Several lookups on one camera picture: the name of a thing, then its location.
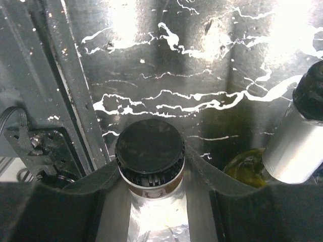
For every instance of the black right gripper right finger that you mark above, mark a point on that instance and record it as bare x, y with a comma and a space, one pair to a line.
220, 208

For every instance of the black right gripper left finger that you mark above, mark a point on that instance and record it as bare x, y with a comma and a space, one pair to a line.
94, 208

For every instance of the clear bottle gold neck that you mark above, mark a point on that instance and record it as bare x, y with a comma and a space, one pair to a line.
150, 154

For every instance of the green wine bottle silver neck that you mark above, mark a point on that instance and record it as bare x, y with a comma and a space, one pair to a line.
293, 155

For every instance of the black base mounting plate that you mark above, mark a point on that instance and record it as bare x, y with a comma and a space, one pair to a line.
46, 99

